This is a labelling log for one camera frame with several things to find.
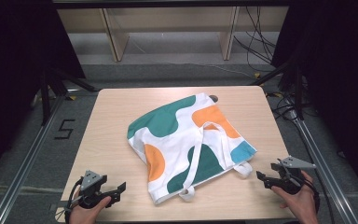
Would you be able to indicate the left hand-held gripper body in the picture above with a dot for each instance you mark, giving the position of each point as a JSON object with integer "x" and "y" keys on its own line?
{"x": 90, "y": 186}

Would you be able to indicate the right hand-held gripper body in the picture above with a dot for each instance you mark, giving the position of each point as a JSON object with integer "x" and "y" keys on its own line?
{"x": 289, "y": 174}

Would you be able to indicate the white tote bag coloured shapes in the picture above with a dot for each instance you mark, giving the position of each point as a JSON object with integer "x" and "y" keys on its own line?
{"x": 180, "y": 140}

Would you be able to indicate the person's left hand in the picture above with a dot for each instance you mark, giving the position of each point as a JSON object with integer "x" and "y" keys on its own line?
{"x": 87, "y": 214}

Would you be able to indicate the person's right hand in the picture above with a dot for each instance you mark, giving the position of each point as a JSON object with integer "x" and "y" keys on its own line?
{"x": 301, "y": 205}

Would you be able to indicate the black metal stand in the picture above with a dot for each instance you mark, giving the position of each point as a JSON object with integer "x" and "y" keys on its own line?
{"x": 46, "y": 99}
{"x": 297, "y": 93}

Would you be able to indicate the black curtain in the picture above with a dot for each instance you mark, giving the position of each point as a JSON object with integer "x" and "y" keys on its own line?
{"x": 12, "y": 62}
{"x": 338, "y": 77}

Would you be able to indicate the light wooden bench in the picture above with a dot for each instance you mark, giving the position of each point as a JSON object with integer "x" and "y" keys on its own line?
{"x": 118, "y": 40}

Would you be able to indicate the metal floor rail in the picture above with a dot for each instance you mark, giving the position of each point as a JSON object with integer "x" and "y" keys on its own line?
{"x": 28, "y": 161}
{"x": 323, "y": 168}

